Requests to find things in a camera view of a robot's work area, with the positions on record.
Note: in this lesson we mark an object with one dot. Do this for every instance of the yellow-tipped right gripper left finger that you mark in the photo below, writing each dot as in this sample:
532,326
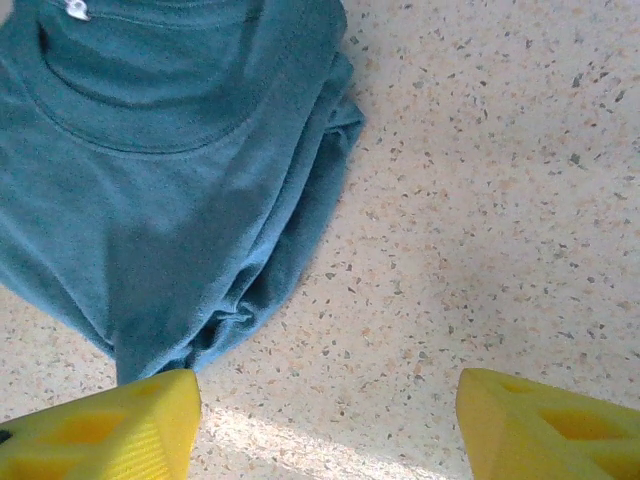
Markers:
115,435

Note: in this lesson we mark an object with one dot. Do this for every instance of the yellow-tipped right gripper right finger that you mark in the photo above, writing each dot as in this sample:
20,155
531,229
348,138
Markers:
540,440

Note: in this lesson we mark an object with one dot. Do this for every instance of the blue t-shirt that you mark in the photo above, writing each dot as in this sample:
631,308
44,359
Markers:
165,175

